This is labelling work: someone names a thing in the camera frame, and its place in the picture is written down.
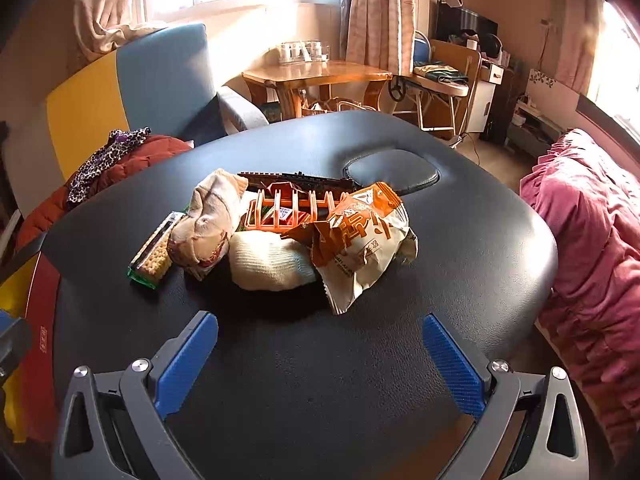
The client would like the black monitor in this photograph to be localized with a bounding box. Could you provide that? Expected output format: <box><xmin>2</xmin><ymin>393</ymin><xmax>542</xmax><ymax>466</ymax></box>
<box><xmin>435</xmin><ymin>2</ymin><xmax>501</xmax><ymax>51</ymax></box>

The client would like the blue yellow armchair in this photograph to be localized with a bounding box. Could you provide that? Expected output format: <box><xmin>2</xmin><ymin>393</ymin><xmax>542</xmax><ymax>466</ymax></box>
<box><xmin>0</xmin><ymin>22</ymin><xmax>271</xmax><ymax>221</ymax></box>

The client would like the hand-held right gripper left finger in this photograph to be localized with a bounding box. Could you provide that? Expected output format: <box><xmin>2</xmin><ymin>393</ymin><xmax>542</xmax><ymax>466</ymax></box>
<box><xmin>50</xmin><ymin>310</ymin><xmax>219</xmax><ymax>480</ymax></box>

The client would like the pink blanket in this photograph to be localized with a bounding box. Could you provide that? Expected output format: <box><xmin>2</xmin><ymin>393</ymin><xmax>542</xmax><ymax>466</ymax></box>
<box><xmin>520</xmin><ymin>127</ymin><xmax>640</xmax><ymax>431</ymax></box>

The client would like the green cracker packet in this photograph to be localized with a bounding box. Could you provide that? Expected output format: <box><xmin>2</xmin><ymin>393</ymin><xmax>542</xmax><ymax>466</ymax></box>
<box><xmin>127</xmin><ymin>211</ymin><xmax>188</xmax><ymax>289</ymax></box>

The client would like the white knit sock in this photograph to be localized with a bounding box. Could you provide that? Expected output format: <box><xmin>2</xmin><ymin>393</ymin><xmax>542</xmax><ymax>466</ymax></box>
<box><xmin>229</xmin><ymin>232</ymin><xmax>318</xmax><ymax>292</ymax></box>

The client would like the beige curtain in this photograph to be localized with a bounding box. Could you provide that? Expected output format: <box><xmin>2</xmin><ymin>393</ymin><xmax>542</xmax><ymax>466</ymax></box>
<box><xmin>75</xmin><ymin>0</ymin><xmax>171</xmax><ymax>61</ymax></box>

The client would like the brown black toothed strip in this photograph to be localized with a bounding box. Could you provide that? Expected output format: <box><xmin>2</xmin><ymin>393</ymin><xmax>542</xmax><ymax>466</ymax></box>
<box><xmin>237</xmin><ymin>171</ymin><xmax>353</xmax><ymax>193</ymax></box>

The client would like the leopard print cloth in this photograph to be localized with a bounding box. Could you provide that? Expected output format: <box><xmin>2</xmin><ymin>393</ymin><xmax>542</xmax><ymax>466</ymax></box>
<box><xmin>67</xmin><ymin>127</ymin><xmax>151</xmax><ymax>211</ymax></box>

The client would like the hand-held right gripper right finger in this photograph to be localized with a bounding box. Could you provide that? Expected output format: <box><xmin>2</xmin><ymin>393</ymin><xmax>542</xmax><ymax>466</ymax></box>
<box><xmin>422</xmin><ymin>314</ymin><xmax>591</xmax><ymax>480</ymax></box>

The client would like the floral print board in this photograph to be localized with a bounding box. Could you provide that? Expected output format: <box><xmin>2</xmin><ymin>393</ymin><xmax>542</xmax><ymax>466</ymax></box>
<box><xmin>527</xmin><ymin>67</ymin><xmax>581</xmax><ymax>111</ymax></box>

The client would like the pink checked curtain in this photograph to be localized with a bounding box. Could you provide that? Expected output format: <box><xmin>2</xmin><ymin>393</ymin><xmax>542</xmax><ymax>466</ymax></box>
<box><xmin>345</xmin><ymin>0</ymin><xmax>418</xmax><ymax>76</ymax></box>

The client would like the red foil candy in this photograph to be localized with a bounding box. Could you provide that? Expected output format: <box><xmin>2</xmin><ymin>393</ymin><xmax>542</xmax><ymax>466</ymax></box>
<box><xmin>260</xmin><ymin>182</ymin><xmax>303</xmax><ymax>201</ymax></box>

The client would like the black round headrest cushion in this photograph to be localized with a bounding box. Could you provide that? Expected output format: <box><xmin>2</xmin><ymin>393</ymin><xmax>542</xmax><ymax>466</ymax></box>
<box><xmin>345</xmin><ymin>147</ymin><xmax>441</xmax><ymax>193</ymax></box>

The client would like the orange white snack bag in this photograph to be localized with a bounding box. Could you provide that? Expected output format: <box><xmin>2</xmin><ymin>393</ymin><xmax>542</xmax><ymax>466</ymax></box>
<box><xmin>282</xmin><ymin>182</ymin><xmax>418</xmax><ymax>316</ymax></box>

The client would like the white cabinet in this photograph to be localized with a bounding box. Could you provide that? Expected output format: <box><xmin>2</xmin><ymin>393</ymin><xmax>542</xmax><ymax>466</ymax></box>
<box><xmin>467</xmin><ymin>57</ymin><xmax>506</xmax><ymax>133</ymax></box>

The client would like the orange plastic basket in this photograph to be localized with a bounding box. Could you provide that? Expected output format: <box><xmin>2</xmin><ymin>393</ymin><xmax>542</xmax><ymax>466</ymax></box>
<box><xmin>240</xmin><ymin>182</ymin><xmax>361</xmax><ymax>236</ymax></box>

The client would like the red box with gold inside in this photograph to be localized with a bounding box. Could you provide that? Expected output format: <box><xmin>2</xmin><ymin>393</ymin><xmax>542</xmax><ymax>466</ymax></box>
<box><xmin>0</xmin><ymin>250</ymin><xmax>63</xmax><ymax>443</ymax></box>

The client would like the red padded jacket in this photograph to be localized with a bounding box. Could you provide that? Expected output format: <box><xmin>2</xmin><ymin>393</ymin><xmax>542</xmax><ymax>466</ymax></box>
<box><xmin>15</xmin><ymin>135</ymin><xmax>193</xmax><ymax>251</ymax></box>

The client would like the wooden table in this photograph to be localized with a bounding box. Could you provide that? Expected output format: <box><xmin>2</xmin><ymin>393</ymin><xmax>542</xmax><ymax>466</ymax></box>
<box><xmin>242</xmin><ymin>60</ymin><xmax>393</xmax><ymax>121</ymax></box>

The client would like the wooden folding chair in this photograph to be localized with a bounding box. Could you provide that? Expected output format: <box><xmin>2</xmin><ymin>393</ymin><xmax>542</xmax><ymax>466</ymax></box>
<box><xmin>395</xmin><ymin>40</ymin><xmax>483</xmax><ymax>136</ymax></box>

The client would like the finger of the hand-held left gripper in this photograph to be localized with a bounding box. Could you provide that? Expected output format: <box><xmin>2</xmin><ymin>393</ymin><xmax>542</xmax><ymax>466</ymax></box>
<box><xmin>0</xmin><ymin>310</ymin><xmax>32</xmax><ymax>386</ymax></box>

